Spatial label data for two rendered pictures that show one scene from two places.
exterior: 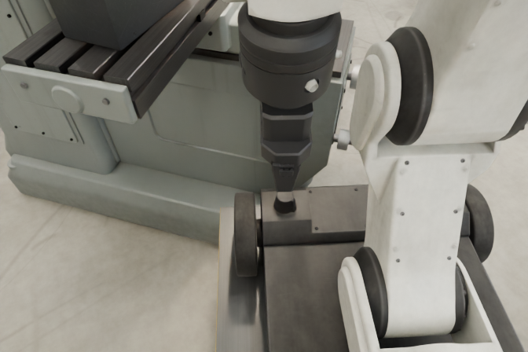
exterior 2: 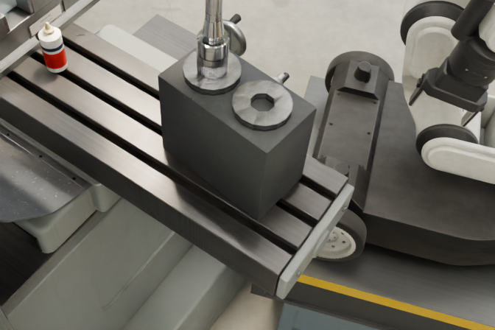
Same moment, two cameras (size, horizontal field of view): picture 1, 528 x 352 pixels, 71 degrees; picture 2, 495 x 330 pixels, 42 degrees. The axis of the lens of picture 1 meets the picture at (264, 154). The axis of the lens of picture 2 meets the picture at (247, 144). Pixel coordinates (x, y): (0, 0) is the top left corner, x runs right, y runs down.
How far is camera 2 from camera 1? 116 cm
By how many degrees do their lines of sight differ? 47
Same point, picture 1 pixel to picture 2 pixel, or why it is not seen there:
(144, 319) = not seen: outside the picture
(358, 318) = (476, 154)
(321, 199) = (334, 151)
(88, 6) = (294, 166)
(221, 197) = (185, 282)
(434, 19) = not seen: outside the picture
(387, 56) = (450, 23)
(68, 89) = (325, 231)
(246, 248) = (360, 226)
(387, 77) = not seen: hidden behind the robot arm
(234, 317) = (378, 280)
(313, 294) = (412, 192)
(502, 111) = not seen: hidden behind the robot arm
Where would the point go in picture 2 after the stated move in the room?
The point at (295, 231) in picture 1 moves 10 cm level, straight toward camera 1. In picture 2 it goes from (362, 180) to (401, 198)
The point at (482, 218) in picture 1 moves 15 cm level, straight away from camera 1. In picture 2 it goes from (381, 63) to (354, 29)
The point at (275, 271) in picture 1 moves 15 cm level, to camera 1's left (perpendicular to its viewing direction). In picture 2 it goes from (388, 211) to (376, 264)
